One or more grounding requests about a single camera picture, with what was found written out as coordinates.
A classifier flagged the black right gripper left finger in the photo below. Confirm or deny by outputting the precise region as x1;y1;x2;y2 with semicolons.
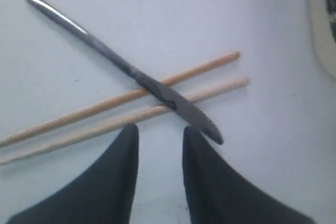
7;124;139;223

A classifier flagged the wooden chopstick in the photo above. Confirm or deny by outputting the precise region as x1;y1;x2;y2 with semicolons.
1;51;240;147
1;78;249;166

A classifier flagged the cream bin with triangle mark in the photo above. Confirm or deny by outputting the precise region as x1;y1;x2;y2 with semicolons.
307;0;335;78

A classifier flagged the steel table knife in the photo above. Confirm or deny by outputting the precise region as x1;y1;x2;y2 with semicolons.
26;0;224;145

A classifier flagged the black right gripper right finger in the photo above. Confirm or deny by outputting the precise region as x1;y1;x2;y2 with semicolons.
182;126;315;223

